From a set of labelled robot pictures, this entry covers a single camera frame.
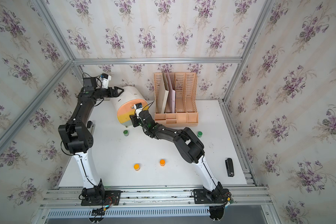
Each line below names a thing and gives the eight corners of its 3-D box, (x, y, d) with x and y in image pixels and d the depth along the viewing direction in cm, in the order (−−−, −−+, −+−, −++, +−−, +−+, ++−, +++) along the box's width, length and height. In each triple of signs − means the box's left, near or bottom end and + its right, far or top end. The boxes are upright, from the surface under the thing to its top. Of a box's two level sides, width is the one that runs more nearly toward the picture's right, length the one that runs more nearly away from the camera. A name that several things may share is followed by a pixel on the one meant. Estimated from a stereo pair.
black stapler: (226, 176, 82) (228, 174, 80) (225, 159, 89) (226, 157, 86) (232, 177, 82) (234, 175, 79) (230, 160, 89) (232, 158, 86)
